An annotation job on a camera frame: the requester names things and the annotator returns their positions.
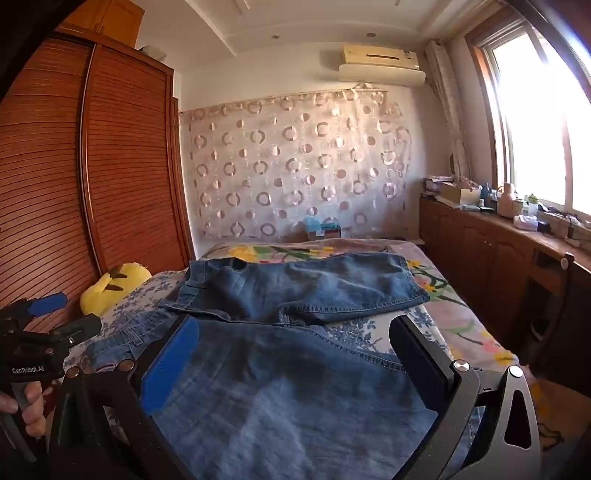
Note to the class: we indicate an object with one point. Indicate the stack of papers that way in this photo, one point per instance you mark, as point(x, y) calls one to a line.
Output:
point(438, 183)

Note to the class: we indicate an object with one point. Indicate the wooden overhead cabinet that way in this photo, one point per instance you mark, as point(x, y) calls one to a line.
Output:
point(106, 21)

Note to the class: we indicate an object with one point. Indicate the cardboard box with blue cloth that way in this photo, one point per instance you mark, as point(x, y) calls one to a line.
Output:
point(323, 229)

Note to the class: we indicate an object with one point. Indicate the blue bottle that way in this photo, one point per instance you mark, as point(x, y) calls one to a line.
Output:
point(485, 191)

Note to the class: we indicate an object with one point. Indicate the green-capped bottle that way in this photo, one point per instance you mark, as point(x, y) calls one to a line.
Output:
point(533, 205)

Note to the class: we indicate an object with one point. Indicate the sheer circle-patterned curtain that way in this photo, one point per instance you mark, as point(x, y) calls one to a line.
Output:
point(295, 166)

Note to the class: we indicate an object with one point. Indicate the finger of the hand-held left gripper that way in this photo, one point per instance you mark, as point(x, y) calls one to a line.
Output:
point(83, 325)
point(48, 303)

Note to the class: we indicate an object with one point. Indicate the white patterned window curtain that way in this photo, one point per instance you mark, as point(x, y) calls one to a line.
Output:
point(450, 115)

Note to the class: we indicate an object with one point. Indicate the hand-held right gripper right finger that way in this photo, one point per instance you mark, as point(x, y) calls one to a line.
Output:
point(422, 369)

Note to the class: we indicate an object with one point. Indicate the blue denim pants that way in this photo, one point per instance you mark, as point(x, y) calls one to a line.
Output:
point(295, 378)

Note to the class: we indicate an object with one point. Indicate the grey box on wardrobe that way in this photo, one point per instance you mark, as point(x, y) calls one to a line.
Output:
point(152, 51)

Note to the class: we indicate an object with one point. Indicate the beige box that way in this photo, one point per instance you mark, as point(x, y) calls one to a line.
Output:
point(457, 194)

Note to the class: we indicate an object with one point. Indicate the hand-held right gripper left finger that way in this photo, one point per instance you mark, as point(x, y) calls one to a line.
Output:
point(168, 364)

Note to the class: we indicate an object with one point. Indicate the wooden slatted wardrobe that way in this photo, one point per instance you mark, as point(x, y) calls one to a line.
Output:
point(115, 175)

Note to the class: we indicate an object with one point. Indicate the wooden low cabinet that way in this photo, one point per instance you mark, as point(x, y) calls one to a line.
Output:
point(466, 249)

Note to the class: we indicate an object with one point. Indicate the yellow plush toy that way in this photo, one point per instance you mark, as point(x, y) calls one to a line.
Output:
point(104, 295)

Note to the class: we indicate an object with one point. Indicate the wood-framed window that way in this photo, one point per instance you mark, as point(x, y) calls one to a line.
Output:
point(540, 124)

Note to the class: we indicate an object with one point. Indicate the dark waste bin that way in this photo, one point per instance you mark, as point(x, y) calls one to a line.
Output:
point(541, 330)

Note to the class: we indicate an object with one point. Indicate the person's left hand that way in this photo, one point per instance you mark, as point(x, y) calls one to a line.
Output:
point(36, 408)

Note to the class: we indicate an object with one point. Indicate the white air conditioner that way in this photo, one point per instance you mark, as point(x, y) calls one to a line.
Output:
point(381, 62)

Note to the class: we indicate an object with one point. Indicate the black charger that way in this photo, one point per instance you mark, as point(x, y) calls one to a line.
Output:
point(544, 227)

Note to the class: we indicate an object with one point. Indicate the white tissue pack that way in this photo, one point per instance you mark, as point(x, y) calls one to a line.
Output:
point(525, 223)

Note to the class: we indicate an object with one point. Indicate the pink floral blanket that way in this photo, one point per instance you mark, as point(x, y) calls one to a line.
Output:
point(455, 318)

